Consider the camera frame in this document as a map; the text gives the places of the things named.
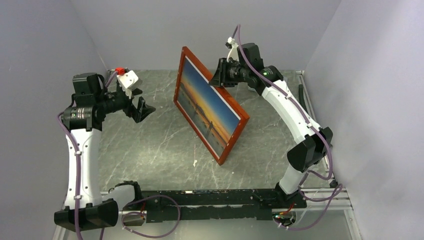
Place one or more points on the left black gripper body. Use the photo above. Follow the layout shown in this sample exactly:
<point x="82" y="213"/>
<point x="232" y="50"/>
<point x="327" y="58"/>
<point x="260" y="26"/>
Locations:
<point x="116" y="101"/>

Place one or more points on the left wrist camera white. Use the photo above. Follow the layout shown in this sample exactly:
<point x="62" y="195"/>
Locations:
<point x="129" y="81"/>

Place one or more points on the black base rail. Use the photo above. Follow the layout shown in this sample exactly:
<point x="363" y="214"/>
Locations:
<point x="175" y="212"/>

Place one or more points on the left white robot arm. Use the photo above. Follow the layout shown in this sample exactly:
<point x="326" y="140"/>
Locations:
<point x="85" y="208"/>

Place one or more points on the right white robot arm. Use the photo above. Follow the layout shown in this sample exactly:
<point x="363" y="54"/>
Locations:
<point x="244" y="64"/>

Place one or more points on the aluminium extrusion rail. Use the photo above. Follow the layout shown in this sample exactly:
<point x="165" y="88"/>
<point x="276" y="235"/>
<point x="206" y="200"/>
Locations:
<point x="331" y="198"/>

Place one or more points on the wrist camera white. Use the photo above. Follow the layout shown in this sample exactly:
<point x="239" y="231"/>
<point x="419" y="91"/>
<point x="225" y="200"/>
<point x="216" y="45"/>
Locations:
<point x="233" y="54"/>
<point x="129" y="81"/>

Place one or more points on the wooden picture frame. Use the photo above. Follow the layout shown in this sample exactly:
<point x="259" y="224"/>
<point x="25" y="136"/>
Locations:
<point x="186" y="52"/>

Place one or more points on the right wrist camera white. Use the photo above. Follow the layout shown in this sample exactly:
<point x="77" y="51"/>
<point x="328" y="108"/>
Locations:
<point x="233" y="54"/>

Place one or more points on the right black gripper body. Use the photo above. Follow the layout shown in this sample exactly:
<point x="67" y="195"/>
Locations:
<point x="235" y="73"/>

